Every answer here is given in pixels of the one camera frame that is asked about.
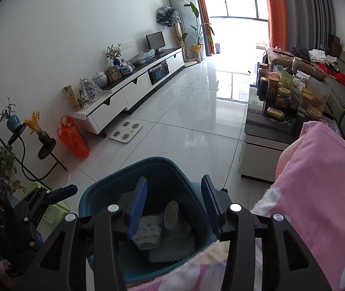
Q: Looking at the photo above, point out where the teal plastic trash bin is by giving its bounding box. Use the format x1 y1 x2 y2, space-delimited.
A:
78 157 216 284

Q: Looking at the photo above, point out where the green plastic stool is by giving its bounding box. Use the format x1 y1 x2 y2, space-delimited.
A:
23 181 71 229

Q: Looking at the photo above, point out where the orange plastic bag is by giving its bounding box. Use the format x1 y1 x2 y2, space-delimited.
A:
57 115 89 158

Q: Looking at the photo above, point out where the pink floral table cloth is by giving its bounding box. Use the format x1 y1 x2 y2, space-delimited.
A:
139 121 345 290

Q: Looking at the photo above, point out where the white bathroom scale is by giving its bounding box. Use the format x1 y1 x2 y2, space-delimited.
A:
109 120 143 143

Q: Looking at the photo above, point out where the black plant stand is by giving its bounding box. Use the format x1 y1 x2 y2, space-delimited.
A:
0 105 68 194

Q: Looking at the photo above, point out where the white tv cabinet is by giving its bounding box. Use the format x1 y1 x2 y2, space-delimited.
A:
70 48 184 136

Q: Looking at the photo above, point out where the cluttered coffee table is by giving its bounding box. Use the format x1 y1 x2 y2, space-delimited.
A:
239 62 332 184

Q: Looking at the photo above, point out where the small black monitor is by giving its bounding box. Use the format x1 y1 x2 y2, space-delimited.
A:
146 32 166 55

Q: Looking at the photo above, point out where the tall green floor plant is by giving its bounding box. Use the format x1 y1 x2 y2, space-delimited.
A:
182 1 215 63

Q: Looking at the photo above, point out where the orange curtain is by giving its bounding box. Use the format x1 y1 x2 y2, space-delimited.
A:
267 0 288 50

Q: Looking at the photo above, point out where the white standing air conditioner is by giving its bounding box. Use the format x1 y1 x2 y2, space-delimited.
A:
170 0 204 62

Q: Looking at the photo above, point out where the grey curtain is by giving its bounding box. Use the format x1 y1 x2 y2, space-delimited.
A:
285 0 336 51

